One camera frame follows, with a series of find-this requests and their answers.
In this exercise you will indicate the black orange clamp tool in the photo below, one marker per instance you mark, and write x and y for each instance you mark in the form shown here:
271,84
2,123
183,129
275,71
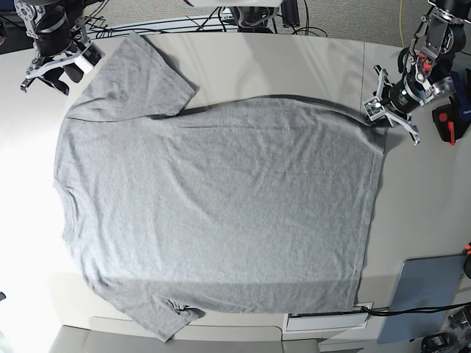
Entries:
449,124

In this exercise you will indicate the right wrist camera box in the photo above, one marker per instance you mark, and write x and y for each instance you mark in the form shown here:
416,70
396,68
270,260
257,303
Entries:
89,58

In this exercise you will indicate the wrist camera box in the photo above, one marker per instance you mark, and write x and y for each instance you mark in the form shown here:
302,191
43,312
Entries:
374,109
89,58

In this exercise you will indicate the grey T-shirt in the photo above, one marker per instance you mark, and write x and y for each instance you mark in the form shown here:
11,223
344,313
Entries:
257,206

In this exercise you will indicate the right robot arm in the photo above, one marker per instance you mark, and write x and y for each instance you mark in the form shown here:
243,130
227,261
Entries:
52,17

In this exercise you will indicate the blue bar clamp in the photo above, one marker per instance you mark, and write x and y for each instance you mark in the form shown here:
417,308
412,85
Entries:
461,90

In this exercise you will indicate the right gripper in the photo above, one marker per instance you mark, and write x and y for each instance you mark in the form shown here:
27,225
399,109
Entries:
55,56

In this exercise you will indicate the blue-grey flat board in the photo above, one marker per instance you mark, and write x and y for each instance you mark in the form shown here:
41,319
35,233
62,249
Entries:
423,282

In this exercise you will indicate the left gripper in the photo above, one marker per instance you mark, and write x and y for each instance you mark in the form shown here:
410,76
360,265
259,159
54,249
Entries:
398,102

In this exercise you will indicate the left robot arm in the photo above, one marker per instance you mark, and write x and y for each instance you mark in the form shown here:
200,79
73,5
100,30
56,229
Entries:
424,66

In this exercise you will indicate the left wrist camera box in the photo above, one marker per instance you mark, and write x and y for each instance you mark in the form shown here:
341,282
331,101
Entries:
374,109

